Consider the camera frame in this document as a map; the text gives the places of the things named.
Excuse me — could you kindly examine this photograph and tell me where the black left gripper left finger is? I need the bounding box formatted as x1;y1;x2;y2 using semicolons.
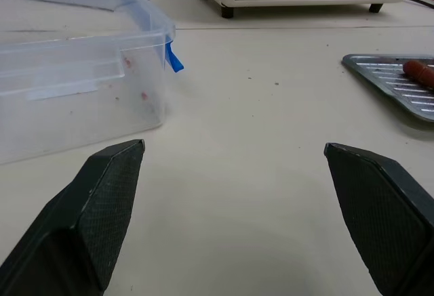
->
0;139;146;296

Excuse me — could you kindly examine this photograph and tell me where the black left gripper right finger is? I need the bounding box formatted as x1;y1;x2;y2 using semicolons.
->
323;142;434;296

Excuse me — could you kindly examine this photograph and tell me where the grey ridged metal tray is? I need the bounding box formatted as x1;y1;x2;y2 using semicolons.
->
341;53;434;123

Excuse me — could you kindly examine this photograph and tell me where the clear plastic storage box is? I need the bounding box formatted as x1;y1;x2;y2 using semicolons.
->
0;0;185;166

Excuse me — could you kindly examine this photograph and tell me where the brown sausage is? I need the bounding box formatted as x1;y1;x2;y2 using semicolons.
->
402;60;434;89

